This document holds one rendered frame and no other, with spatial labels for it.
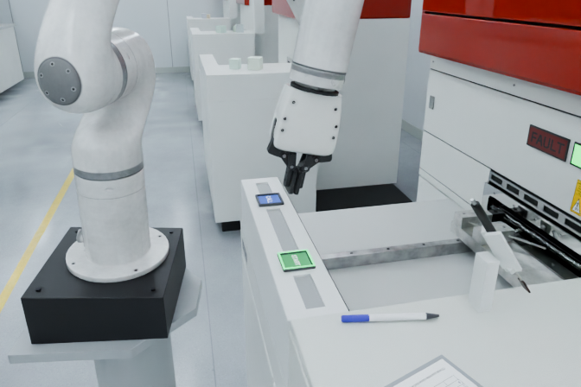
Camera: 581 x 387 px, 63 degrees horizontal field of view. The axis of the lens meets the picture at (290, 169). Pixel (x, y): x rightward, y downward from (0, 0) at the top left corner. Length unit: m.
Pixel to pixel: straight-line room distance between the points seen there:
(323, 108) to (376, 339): 0.34
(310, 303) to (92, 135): 0.46
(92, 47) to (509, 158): 0.94
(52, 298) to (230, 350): 1.29
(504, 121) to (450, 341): 0.68
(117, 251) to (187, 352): 1.25
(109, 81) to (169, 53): 7.95
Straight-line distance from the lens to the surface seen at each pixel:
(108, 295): 0.91
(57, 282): 0.96
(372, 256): 1.11
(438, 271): 1.13
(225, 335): 2.20
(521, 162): 1.22
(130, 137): 0.87
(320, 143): 0.74
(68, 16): 0.79
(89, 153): 0.86
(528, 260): 1.12
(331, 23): 0.69
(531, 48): 1.11
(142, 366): 1.07
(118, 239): 0.92
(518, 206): 1.22
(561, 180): 1.13
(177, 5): 8.66
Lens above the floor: 1.41
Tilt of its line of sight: 21 degrees down
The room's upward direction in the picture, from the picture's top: straight up
